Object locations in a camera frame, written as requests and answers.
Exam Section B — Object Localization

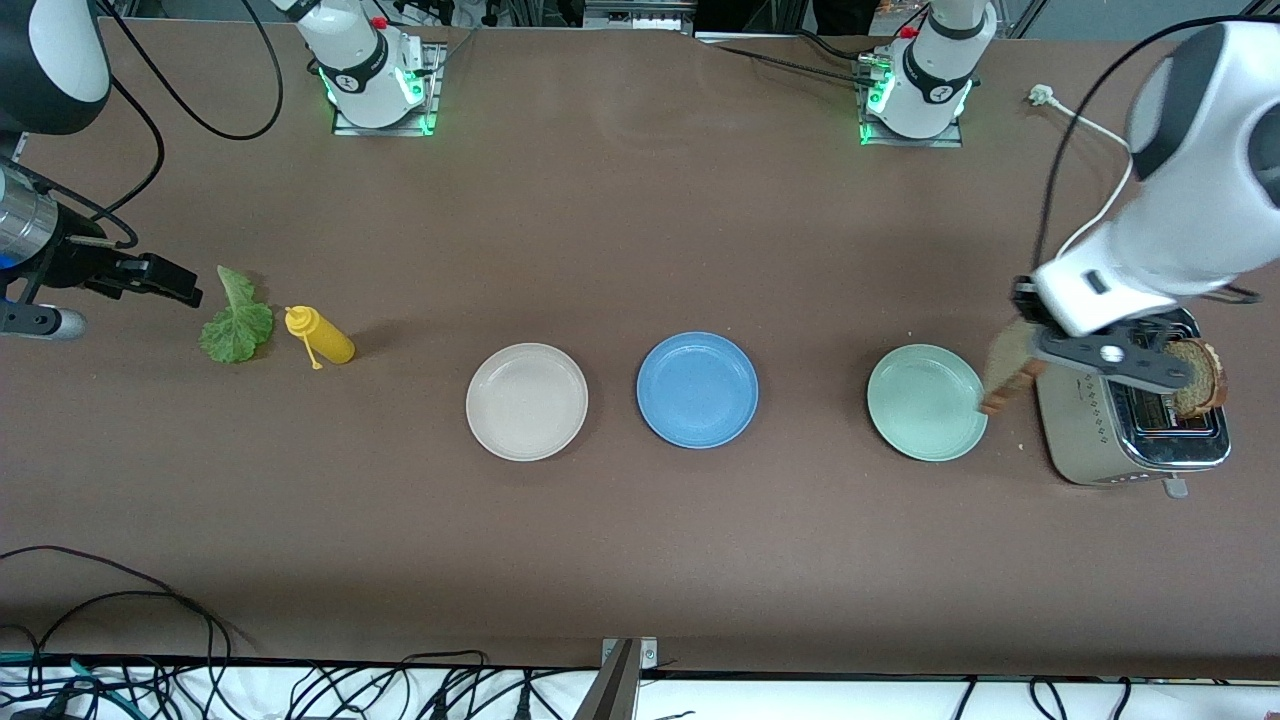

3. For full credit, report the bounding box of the brown bread slice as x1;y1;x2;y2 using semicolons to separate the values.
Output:
978;318;1049;417
1165;338;1229;419

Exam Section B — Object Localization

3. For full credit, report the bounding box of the green lettuce leaf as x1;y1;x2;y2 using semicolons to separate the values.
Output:
198;265;275;365

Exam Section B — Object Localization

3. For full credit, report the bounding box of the yellow squeeze bottle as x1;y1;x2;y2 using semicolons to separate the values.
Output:
284;305;357;371

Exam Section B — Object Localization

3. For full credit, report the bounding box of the green round plate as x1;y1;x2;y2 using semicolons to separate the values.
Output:
866;344;990;463

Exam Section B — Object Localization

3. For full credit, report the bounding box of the blue round plate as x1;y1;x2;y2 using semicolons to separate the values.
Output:
636;332;760;450

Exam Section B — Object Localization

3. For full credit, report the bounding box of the beige round plate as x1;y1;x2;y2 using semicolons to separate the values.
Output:
465;343;590;463

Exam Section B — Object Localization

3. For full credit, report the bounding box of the beige chrome toaster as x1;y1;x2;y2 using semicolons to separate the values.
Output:
1035;305;1233;499

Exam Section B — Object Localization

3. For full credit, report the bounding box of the grey metal box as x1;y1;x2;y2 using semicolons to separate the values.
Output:
582;0;733;33

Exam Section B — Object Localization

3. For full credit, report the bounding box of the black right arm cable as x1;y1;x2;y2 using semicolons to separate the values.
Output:
0;0;286;251

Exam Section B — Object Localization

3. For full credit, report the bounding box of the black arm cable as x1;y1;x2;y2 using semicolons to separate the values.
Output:
1028;14;1261;301
0;0;286;251

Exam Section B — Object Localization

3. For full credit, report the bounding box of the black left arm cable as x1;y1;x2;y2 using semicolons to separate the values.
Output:
1028;14;1261;301

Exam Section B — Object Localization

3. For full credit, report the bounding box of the white toaster power cable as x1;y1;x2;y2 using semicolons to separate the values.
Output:
1028;84;1136;256

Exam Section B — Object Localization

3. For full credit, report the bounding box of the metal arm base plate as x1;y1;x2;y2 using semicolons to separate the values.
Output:
855;52;966;149
332;42;447;137

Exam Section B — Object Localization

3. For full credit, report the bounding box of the long black looped cable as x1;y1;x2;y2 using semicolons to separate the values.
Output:
0;545;241;720

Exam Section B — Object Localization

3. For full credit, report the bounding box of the black cable on table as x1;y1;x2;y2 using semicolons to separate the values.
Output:
698;28;886;89

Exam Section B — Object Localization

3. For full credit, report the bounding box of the teal cable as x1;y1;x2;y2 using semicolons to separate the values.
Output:
0;652;136;720

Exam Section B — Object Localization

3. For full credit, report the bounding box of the silver table edge bracket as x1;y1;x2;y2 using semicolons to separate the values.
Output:
601;637;659;669

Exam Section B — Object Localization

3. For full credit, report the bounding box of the dark metal post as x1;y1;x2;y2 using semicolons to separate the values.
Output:
572;640;641;720

